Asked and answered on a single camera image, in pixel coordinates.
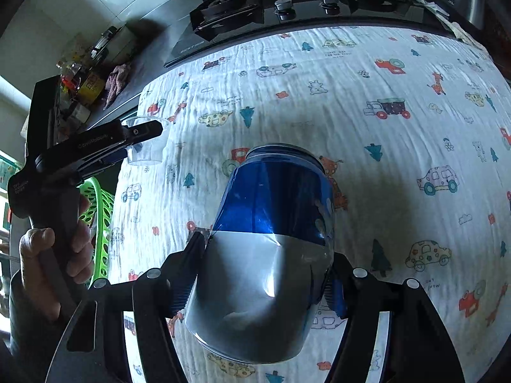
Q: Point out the yellow label oil bottle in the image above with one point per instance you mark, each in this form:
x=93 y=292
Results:
x=90 y=83

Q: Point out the dark sauce bottle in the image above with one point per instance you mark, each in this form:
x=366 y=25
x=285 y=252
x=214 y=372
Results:
x=102 y=44

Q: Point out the silver stove knob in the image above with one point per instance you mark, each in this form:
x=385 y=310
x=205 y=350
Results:
x=329 y=0
x=284 y=7

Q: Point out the purple rag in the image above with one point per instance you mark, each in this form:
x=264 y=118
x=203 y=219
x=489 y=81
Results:
x=115 y=81

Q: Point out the black gas stove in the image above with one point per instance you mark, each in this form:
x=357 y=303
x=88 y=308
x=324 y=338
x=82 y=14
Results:
x=239 y=16

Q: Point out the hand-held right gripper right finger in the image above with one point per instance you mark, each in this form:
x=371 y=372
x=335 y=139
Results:
x=335 y=297

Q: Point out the printed tablecloth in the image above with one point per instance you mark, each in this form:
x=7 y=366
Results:
x=359 y=147

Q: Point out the person's left forearm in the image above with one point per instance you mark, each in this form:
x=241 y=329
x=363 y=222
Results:
x=28 y=335

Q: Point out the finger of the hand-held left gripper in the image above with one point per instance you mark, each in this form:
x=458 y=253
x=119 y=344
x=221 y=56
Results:
x=106 y=161
x=143 y=131

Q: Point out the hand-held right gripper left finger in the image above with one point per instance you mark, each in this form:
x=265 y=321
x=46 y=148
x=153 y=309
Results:
x=187 y=283

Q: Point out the blue silver can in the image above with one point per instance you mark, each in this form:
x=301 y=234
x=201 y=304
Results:
x=259 y=247

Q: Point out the green plastic basket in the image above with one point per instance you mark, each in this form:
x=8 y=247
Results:
x=99 y=223

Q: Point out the clear plastic cup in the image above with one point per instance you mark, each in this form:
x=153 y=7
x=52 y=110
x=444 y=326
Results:
x=149 y=155

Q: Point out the person's left hand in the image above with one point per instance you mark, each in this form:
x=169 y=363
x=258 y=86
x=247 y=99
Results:
x=34 y=263

